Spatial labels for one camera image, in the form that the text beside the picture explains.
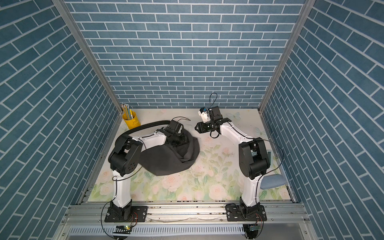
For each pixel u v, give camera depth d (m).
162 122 1.09
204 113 0.85
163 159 0.86
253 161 0.51
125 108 0.99
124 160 0.53
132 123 1.02
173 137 0.76
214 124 0.71
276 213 0.75
